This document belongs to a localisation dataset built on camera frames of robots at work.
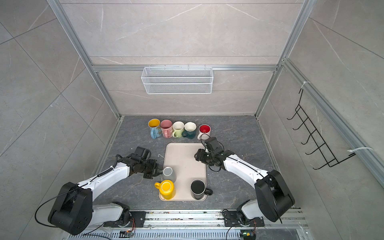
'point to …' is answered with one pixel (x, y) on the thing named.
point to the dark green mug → (189, 129)
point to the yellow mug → (166, 189)
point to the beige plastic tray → (181, 156)
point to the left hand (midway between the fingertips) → (164, 164)
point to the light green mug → (178, 127)
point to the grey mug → (168, 174)
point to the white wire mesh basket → (177, 80)
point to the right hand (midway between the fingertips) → (197, 155)
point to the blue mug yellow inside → (155, 131)
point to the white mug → (204, 132)
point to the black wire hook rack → (315, 136)
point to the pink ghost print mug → (166, 126)
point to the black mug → (198, 189)
